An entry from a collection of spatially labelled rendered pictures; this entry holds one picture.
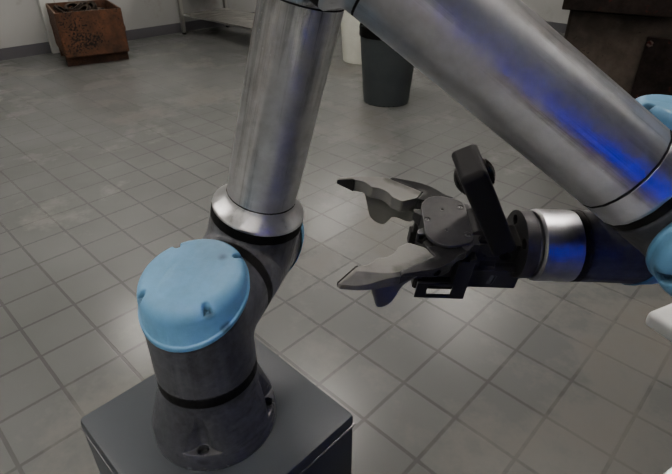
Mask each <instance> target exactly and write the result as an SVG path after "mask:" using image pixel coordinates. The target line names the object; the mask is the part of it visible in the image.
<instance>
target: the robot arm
mask: <svg viewBox="0 0 672 474"><path fill-rule="evenodd" d="M344 10H346V11H347V12H348V13H349V14H351V15H352V16H353V17H354V18H356V19H357V20H358V21H359V22H360V23H362V24H363V25H364V26H365V27H367V28H368V29H369V30H370V31H371V32H373V33H374V34H375V35H376V36H378V37H379V38H380V39H381V40H382V41H384V42H385V43H386V44H387V45H389V46H390V47H391V48H392V49H393V50H395V51H396V52H397V53H398V54H399V55H401V56H402V57H403V58H404V59H406V60H407V61H408V62H409V63H410V64H412V65H413V66H414V67H415V68H417V69H418V70H419V71H420V72H421V73H423V74H424V75H425V76H426V77H428V78H429V79H430V80H431V81H432V82H434V83H435V84H436V85H437V86H439V87H440V88H441V89H442V90H443V91H445V92H446V93H447V94H448V95H450V96H451V97H452V98H453V99H454V100H456V101H457V102H458V103H459V104H460V105H462V106H463V107H464V108H465V109H467V110H468V111H469V112H470V113H471V114H473V115H474V116H475V117H476V118H478V119H479V120H480V121H481V122H482V123H484V124H485V125H486V126H487V127H489V128H490V129H491V130H492V131H493V132H495V133H496V134H497V135H498V136H500V137H501V138H502V139H503V140H504V141H506V142H507V143H508V144H509V145H510V146H512V147H513V148H514V149H515V150H517V151H518V152H519V153H520V154H521V155H523V156H524V157H525V158H526V159H528V160H529V161H530V162H531V163H532V164H534V165H535V166H536V167H537V168H539V169H540V170H541V171H542V172H543V173H545V174H546V175H547V176H548V177H550V178H551V179H552V180H553V181H554V182H556V183H557V184H558V185H559V186H561V187H562V188H563V189H564V190H565V191H567V192H568V193H569V194H570V195H571V196H573V197H574V198H575V199H576V200H578V201H579V202H580V203H581V204H582V205H584V206H585V207H586V208H587V209H589V210H558V209H532V210H513V211H512V212H511V213H510V214H509V216H508V218H507V219H506V217H505V214H504V212H503V209H502V207H501V204H500V202H499V199H498V196H497V194H496V191H495V189H494V186H493V184H494V182H495V170H494V167H493V166H492V164H491V163H490V162H489V161H488V160H487V159H485V158H482V156H481V154H480V151H479V149H478V147H477V145H475V144H470V145H468V146H466V147H463V148H461V149H458V150H456V151H454V152H453V153H452V159H453V162H454V165H455V168H456V169H454V183H455V185H456V187H457V189H458V190H459V191H460V192H462V193H463V194H464V195H466V196H467V198H468V201H469V203H470V205H471V208H470V207H469V203H462V202H461V201H459V200H457V199H456V198H453V197H450V196H447V195H445V194H443V193H441V192H440V191H438V190H436V189H435V188H433V187H431V186H428V185H425V184H422V183H419V182H414V181H409V180H404V179H398V178H393V177H391V178H384V177H340V178H339V179H338V180H337V184H339V185H341V186H343V187H345V188H347V189H349V190H351V191H358V192H362V193H364V194H365V197H366V202H367V207H368V211H369V215H370V217H371V218H372V219H373V220H374V221H375V222H377V223H380V224H385V223H386V222H387V221H388V220H389V219H390V218H392V217H397V218H399V219H402V220H404V221H413V220H414V225H413V226H410V227H409V232H408V236H407V242H408V243H406V244H404V245H402V246H400V247H398V248H397V250H396V252H395V253H394V254H392V255H390V256H388V257H384V258H377V259H375V260H374V261H373V262H372V263H370V264H368V265H364V266H358V265H357V266H355V267H354V268H353V269H352V270H350V271H349V272H348V273H347V274H346V275H345V276H344V277H343V278H341V279H340V280H339V281H338V282H337V287H338V288H339V289H344V290H371V291H372V295H373V298H374V302H375V305H376V306H377V307H384V306H386V305H388V304H389V303H391V302H392V301H393V299H394V298H395V296H396V295H397V293H398V291H399V290H400V288H401V287H402V286H403V285H404V284H405V283H407V282H408V281H410V280H411V283H412V287H413V288H416V289H415V293H414V297H420V298H450V299H463V297H464V294H465V291H466V288H467V287H492V288H514V287H515V285H516V282H517V280H518V278H528V279H529V280H532V281H548V282H597V283H621V284H624V285H631V286H634V285H643V284H659V285H660V286H661V287H662V288H663V290H664V291H665V292H666V293H668V294H669V295H670V296H672V95H662V94H651V95H644V96H640V97H638V98H636V99H634V98H633V97H632V96H631V95H630V94H629V93H627V92H626V91H625V90H624V89H623V88H622V87H620V86H619V85H618V84H617V83H616V82H615V81H614V80H612V79H611V78H610V77H609V76H608V75H607V74H605V73H604V72H603V71H602V70H601V69H600V68H599V67H597V66H596V65H595V64H594V63H593V62H592V61H590V60H589V59H588V58H587V57H586V56H585V55H584V54H582V53H581V52H580V51H579V50H578V49H577V48H575V47H574V46H573V45H572V44H571V43H570V42H569V41H567V40H566V39H565V38H564V37H563V36H562V35H560V34H559V33H558V32H557V31H556V30H555V29H553V28H552V27H551V26H550V25H549V24H548V23H547V22H545V21H544V20H543V19H542V18H541V17H540V16H538V15H537V14H536V13H535V12H534V11H533V10H532V9H530V8H529V7H528V6H527V5H526V4H525V3H523V2H522V1H521V0H257V1H256V8H255V14H254V20H253V26H252V33H251V39H250V45H249V52H248V58H247V64H246V70H245V77H244V83H243V89H242V96H241V102H240V108H239V114H238V121H237V127H236V133H235V140H234V146H233V152H232V158H231V165H230V171H229V177H228V183H227V184H225V185H223V186H221V187H220V188H219V189H217V191H216V192H215V193H214V195H213V198H212V203H211V210H210V217H209V224H208V229H207V232H206V234H205V236H204V237H203V238H202V239H197V240H190V241H186V242H183V243H181V244H180V247H179V248H174V247H170V248H169V249H167V250H165V251H163V252H162V253H160V254H159V255H158V256H157V257H155V258H154V259H153V260H152V261H151V262H150V263H149V264H148V266H147V267H146V268H145V270H144V271H143V273H142V275H141V277H140V279H139V282H138V286H137V303H138V319H139V323H140V326H141V329H142V331H143V333H144V335H145V338H146V342H147V345H148V349H149V353H150V357H151V361H152V365H153V368H154V372H155V376H156V379H157V383H158V389H157V394H156V399H155V405H154V409H153V415H152V425H153V431H154V435H155V438H156V442H157V445H158V447H159V449H160V450H161V452H162V453H163V455H164V456H165V457H166V458H167V459H168V460H170V461H171V462H172V463H174V464H176V465H178V466H180V467H183V468H186V469H190V470H195V471H212V470H218V469H223V468H226V467H229V466H232V465H234V464H237V463H239V462H241V461H242V460H244V459H246V458H247V457H249V456H250V455H251V454H253V453H254V452H255V451H256V450H257V449H258V448H259V447H260V446H261V445H262V444H263V443H264V442H265V440H266V439H267V437H268V436H269V434H270V432H271V430H272V428H273V425H274V422H275V418H276V403H275V394H274V390H273V387H272V385H271V383H270V381H269V379H268V378H267V376H266V374H265V373H264V371H263V370H262V368H261V366H260V365H259V363H258V362H257V356H256V347H255V338H254V333H255V328H256V325H257V324H258V322H259V320H260V318H261V317H262V315H263V313H264V312H265V310H266V308H267V307H268V305H269V303H270V302H271V300H272V298H273V297H274V295H275V293H276V292H277V290H278V288H279V287H280V285H281V283H282V282H283V280H284V278H285V277H286V275H287V273H288V272H289V270H290V269H291V268H292V267H293V266H294V264H295V263H296V261H297V259H298V257H299V255H300V252H301V249H302V245H303V241H304V226H303V218H304V210H303V207H302V205H301V203H300V202H299V200H298V199H297V194H298V190H299V186H300V182H301V178H302V174H303V170H304V166H305V162H306V158H307V154H308V151H309V147H310V143H311V139H312V135H313V131H314V127H315V123H316V119H317V115H318V111H319V107H320V103H321V100H322V96H323V92H324V88H325V84H326V80H327V76H328V72H329V68H330V64H331V60H332V56H333V52H334V49H335V45H336V41H337V37H338V33H339V29H340V25H341V21H342V17H343V13H344ZM427 288H429V289H451V292H450V294H430V293H426V291H427Z"/></svg>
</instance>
